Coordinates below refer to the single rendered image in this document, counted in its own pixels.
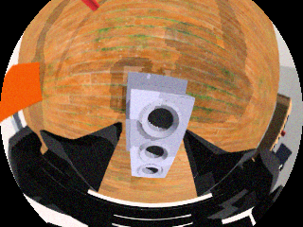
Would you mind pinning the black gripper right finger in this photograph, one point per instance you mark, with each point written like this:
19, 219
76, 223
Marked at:
209, 164

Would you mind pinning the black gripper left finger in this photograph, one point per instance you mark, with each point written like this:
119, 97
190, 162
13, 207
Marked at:
89, 155

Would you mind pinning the red peg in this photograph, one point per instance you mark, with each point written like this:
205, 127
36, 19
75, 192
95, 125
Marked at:
91, 4

